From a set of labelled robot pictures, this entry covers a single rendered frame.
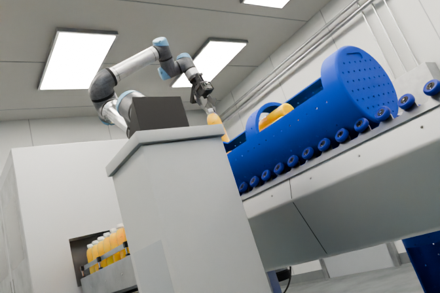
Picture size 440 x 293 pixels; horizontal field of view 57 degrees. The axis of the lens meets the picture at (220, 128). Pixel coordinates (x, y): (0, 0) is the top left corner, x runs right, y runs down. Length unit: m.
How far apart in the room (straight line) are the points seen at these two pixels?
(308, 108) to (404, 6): 3.91
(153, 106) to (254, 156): 0.42
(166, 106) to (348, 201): 0.68
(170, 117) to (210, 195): 0.33
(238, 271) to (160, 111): 0.59
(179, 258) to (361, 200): 0.55
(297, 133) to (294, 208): 0.26
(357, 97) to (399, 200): 0.31
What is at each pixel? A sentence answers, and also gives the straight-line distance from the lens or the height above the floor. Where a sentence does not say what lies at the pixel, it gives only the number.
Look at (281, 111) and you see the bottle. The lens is 1.52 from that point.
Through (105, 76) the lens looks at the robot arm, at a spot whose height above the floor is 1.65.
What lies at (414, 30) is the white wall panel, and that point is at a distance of 5.04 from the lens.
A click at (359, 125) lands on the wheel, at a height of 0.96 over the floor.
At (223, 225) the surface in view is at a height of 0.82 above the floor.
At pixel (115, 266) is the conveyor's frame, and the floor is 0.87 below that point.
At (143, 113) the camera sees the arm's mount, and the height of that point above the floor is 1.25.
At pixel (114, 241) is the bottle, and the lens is 2.71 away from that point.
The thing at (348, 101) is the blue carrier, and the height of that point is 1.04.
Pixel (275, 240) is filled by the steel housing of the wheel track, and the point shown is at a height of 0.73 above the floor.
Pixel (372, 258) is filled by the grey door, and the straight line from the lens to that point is 5.63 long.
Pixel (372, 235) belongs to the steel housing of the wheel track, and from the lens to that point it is 1.31.
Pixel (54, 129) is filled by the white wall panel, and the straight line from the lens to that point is 6.47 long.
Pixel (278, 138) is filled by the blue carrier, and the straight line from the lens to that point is 1.41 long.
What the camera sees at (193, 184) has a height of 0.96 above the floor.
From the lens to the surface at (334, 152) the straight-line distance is 1.29.
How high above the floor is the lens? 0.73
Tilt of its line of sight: 17 degrees up
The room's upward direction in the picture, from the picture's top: 18 degrees counter-clockwise
